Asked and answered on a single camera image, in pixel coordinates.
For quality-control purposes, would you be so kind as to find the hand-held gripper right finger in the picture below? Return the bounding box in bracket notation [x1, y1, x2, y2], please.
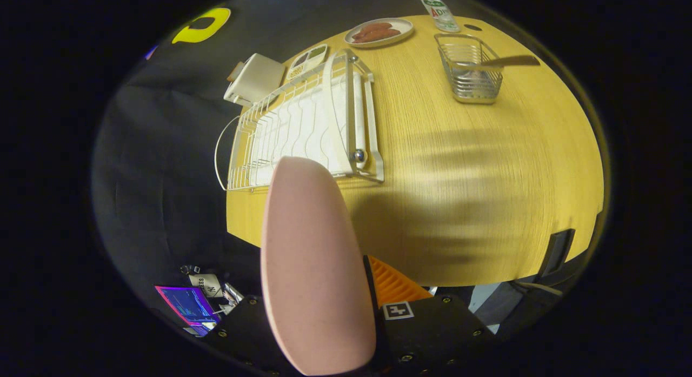
[363, 255, 498, 375]

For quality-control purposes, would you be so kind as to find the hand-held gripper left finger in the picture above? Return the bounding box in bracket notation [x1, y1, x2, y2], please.
[208, 295, 301, 375]

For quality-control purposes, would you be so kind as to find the pink plate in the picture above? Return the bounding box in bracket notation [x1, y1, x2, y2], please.
[260, 156, 377, 376]

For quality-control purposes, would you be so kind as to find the white wire dish rack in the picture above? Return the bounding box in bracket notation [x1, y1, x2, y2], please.
[215, 48, 385, 192]

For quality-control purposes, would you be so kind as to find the metal wire basket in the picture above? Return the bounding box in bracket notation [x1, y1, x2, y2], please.
[434, 33, 504, 104]

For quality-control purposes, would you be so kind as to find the wooden-handled metal spoon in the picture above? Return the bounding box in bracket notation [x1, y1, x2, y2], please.
[460, 55, 541, 80]

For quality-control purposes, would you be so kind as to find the beige plate with meat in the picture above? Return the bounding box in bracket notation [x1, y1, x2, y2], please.
[344, 17, 415, 48]

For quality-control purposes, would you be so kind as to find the glowing purple screen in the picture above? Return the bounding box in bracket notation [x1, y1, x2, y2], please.
[155, 285, 221, 337]

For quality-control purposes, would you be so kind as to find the white toaster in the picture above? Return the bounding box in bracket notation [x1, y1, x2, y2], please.
[223, 53, 286, 107]

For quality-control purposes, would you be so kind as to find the white compartment seasoning tray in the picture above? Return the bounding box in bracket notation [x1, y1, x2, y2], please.
[285, 44, 329, 81]

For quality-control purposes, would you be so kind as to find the white green-label bottle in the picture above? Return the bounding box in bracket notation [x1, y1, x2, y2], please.
[415, 0, 461, 33]

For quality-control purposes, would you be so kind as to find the white cable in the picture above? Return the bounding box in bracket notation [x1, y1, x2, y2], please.
[511, 280, 563, 296]

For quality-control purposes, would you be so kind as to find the black rectangular frame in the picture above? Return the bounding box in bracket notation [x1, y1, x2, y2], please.
[541, 229, 576, 277]

